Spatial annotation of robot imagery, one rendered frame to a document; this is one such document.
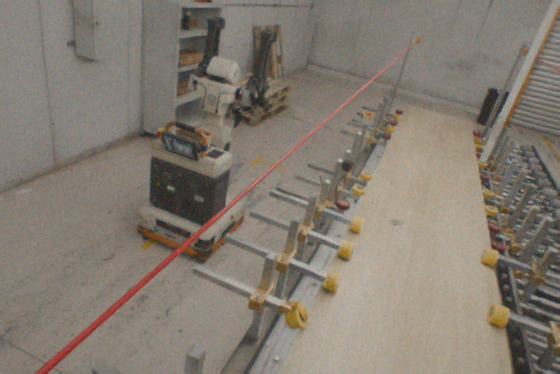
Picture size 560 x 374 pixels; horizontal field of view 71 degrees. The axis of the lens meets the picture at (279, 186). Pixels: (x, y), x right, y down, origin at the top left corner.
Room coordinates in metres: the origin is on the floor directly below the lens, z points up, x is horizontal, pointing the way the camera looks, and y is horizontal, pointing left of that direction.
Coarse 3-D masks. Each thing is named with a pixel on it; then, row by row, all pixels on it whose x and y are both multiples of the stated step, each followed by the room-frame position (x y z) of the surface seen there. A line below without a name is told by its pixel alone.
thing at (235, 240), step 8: (224, 240) 1.40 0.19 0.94; (232, 240) 1.39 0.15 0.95; (240, 240) 1.39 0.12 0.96; (248, 248) 1.37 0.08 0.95; (256, 248) 1.36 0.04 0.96; (264, 248) 1.37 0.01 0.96; (264, 256) 1.35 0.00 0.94; (296, 264) 1.31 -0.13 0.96; (304, 264) 1.32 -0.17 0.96; (304, 272) 1.29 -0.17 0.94; (312, 272) 1.29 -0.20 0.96; (320, 272) 1.29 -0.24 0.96; (320, 280) 1.27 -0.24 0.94
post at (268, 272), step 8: (272, 256) 1.12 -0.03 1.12; (264, 264) 1.12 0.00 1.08; (272, 264) 1.11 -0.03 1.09; (264, 272) 1.12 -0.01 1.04; (272, 272) 1.12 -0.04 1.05; (264, 280) 1.12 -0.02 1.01; (272, 280) 1.14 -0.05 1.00; (264, 288) 1.12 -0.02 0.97; (256, 312) 1.12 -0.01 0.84; (264, 312) 1.13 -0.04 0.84; (256, 320) 1.12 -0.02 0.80; (256, 328) 1.12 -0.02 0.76; (256, 336) 1.12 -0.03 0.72
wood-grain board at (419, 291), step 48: (432, 144) 3.46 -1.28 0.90; (384, 192) 2.28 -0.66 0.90; (432, 192) 2.43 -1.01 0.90; (480, 192) 2.60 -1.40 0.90; (384, 240) 1.72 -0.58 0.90; (432, 240) 1.82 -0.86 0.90; (480, 240) 1.92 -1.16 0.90; (384, 288) 1.35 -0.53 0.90; (432, 288) 1.41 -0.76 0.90; (480, 288) 1.48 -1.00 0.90; (336, 336) 1.03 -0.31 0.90; (384, 336) 1.08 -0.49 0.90; (432, 336) 1.13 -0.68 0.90; (480, 336) 1.18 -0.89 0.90
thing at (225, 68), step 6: (216, 60) 2.89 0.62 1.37; (222, 60) 2.89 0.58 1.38; (228, 60) 2.89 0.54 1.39; (210, 66) 2.86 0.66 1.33; (216, 66) 2.86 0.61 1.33; (222, 66) 2.85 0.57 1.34; (228, 66) 2.85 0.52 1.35; (234, 66) 2.86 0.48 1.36; (210, 72) 2.84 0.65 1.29; (216, 72) 2.83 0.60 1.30; (222, 72) 2.82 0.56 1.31; (228, 72) 2.82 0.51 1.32; (234, 72) 2.84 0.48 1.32; (240, 72) 2.96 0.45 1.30; (228, 78) 2.80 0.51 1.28; (234, 78) 2.85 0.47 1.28
